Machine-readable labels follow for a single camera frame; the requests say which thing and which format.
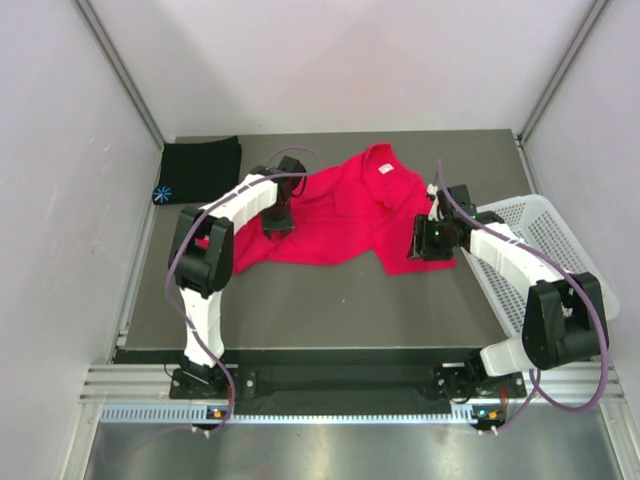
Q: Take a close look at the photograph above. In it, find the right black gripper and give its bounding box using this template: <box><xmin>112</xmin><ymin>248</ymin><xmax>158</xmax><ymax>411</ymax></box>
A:
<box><xmin>408</xmin><ymin>214</ymin><xmax>454</xmax><ymax>261</ymax></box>

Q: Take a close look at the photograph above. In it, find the red polo shirt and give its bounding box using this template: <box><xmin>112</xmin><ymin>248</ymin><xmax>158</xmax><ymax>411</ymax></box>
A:
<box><xmin>194</xmin><ymin>142</ymin><xmax>457</xmax><ymax>277</ymax></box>

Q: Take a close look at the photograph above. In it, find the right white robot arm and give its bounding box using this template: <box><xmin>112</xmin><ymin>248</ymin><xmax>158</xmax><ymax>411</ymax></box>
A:
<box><xmin>408</xmin><ymin>185</ymin><xmax>609</xmax><ymax>396</ymax></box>

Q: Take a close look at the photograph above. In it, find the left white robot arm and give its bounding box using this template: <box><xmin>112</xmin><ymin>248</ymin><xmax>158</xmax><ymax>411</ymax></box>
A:
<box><xmin>165</xmin><ymin>156</ymin><xmax>307</xmax><ymax>398</ymax></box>

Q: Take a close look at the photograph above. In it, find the folded black t shirt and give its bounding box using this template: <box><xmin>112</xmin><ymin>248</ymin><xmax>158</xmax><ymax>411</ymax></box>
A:
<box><xmin>151</xmin><ymin>136</ymin><xmax>242</xmax><ymax>205</ymax></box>

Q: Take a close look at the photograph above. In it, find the white plastic basket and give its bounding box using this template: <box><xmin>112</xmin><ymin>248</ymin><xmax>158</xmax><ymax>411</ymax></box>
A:
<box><xmin>464</xmin><ymin>194</ymin><xmax>621</xmax><ymax>337</ymax></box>

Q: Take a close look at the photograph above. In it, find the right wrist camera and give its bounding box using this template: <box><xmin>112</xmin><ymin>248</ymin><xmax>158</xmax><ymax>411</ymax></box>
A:
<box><xmin>426</xmin><ymin>184</ymin><xmax>445</xmax><ymax>222</ymax></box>

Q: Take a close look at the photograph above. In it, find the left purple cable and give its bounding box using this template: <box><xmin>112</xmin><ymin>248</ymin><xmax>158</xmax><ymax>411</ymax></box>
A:
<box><xmin>164</xmin><ymin>144</ymin><xmax>331</xmax><ymax>434</ymax></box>

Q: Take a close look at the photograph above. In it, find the purple cable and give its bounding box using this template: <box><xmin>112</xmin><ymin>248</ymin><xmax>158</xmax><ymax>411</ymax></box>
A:
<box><xmin>164</xmin><ymin>144</ymin><xmax>331</xmax><ymax>434</ymax></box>
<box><xmin>434</xmin><ymin>158</ymin><xmax>612</xmax><ymax>434</ymax></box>

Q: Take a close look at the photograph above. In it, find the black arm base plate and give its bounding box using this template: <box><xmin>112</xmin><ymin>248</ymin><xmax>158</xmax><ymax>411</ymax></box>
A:
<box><xmin>169</xmin><ymin>362</ymin><xmax>526</xmax><ymax>404</ymax></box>

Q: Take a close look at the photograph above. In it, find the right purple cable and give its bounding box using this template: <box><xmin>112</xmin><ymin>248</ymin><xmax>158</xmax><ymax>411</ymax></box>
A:
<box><xmin>434</xmin><ymin>158</ymin><xmax>612</xmax><ymax>434</ymax></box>

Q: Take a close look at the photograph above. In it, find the aluminium front rail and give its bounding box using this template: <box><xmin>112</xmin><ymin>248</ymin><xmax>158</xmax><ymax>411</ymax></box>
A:
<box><xmin>80</xmin><ymin>362</ymin><xmax>601</xmax><ymax>404</ymax></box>

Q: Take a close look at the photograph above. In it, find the slotted grey cable duct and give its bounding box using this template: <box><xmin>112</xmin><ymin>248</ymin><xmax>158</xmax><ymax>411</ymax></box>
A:
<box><xmin>99</xmin><ymin>402</ymin><xmax>497</xmax><ymax>425</ymax></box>

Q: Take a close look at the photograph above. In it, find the right aluminium frame post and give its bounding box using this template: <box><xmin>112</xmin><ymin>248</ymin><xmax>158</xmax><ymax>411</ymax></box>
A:
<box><xmin>517</xmin><ymin>0</ymin><xmax>612</xmax><ymax>144</ymax></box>

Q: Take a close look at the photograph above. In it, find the aluminium frame post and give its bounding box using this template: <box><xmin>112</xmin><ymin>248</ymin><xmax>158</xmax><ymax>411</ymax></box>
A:
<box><xmin>517</xmin><ymin>0</ymin><xmax>612</xmax><ymax>144</ymax></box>
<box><xmin>73</xmin><ymin>0</ymin><xmax>166</xmax><ymax>147</ymax></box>

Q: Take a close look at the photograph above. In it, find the left aluminium frame post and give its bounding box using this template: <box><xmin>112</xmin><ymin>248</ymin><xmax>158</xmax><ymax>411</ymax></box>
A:
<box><xmin>73</xmin><ymin>0</ymin><xmax>166</xmax><ymax>147</ymax></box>

